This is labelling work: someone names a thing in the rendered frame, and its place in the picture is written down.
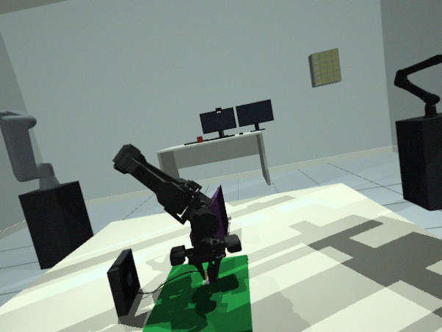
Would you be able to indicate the green circuit board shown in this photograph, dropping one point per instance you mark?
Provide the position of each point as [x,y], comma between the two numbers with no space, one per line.
[189,304]

